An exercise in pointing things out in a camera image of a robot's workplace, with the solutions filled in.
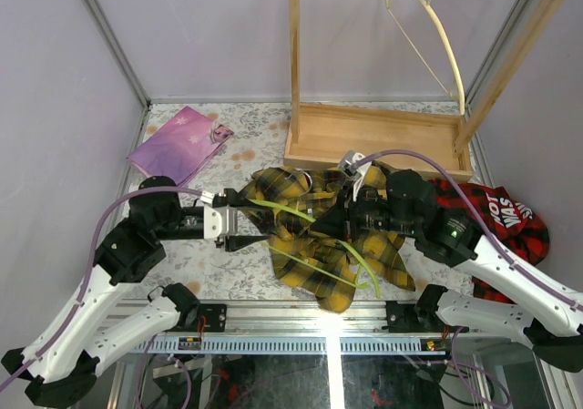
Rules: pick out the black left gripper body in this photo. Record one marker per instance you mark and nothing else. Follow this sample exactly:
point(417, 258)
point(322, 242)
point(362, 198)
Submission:
point(219, 220)

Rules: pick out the cream clothes hanger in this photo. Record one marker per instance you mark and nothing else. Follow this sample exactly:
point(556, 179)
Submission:
point(438, 58)

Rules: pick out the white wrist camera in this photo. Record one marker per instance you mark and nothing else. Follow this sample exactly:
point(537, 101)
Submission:
point(219, 215)
point(354, 168)

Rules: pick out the purple folded cloth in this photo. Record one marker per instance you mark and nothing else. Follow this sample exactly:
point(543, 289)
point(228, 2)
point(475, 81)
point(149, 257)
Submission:
point(181, 147)

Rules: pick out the aluminium mounting rail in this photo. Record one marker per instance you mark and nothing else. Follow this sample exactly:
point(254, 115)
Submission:
point(251, 327)

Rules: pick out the yellow plaid shirt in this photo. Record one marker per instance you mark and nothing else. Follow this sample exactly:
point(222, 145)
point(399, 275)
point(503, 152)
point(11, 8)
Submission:
point(317, 191)

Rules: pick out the green clothes hanger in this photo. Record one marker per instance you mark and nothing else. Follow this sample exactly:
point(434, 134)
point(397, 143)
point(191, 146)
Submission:
point(313, 262)

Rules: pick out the wooden clothes rack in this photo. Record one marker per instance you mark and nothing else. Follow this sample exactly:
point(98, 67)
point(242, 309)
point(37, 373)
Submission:
point(319, 135)

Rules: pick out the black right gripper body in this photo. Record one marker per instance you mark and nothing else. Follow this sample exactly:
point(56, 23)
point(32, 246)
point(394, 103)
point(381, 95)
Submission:
point(367, 213)

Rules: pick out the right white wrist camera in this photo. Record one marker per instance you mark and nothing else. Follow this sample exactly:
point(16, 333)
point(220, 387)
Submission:
point(354, 168)

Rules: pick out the red black plaid shirt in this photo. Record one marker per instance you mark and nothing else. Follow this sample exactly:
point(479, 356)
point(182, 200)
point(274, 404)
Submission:
point(516, 225)

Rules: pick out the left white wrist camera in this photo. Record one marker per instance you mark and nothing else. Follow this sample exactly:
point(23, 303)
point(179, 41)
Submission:
point(219, 215)

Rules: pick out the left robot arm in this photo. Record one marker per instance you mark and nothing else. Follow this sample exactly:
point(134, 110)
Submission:
point(63, 363)

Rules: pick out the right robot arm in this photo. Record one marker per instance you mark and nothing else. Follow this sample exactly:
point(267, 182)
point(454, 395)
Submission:
point(542, 314)

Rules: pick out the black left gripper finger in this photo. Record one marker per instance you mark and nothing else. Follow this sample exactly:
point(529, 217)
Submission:
point(239, 242)
point(235, 200)

